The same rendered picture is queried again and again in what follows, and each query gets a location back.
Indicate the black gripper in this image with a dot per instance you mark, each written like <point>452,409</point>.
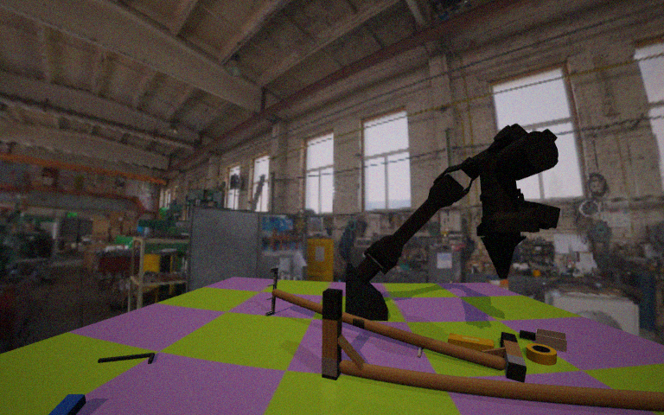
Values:
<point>502,223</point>

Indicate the black l-shaped bar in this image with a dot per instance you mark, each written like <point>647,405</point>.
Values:
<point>128,357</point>

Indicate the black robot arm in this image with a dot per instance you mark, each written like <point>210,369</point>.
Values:
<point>514,155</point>

